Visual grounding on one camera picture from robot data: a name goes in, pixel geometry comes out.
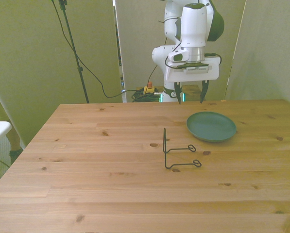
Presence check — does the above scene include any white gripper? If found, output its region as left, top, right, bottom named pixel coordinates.
left=164, top=56, right=220, bottom=106

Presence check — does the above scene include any green round plate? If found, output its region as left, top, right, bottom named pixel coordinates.
left=186, top=111, right=237, bottom=143

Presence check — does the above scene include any yellow emergency stop box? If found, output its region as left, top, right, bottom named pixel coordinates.
left=143, top=82, right=157, bottom=95

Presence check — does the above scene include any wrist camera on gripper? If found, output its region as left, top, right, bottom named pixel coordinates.
left=183, top=66, right=210, bottom=74

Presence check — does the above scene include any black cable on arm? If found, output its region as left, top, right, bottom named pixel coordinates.
left=158, top=17, right=222, bottom=71

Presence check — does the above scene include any coiled green cable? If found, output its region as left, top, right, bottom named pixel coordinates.
left=131, top=88, right=164, bottom=103

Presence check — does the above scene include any black wire plate stand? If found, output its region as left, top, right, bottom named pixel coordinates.
left=163, top=128, right=203, bottom=170

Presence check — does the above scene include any black tripod cable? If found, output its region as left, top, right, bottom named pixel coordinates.
left=50, top=0, right=138, bottom=99

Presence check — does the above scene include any black camera tripod stand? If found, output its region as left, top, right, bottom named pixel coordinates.
left=58, top=0, right=90, bottom=104

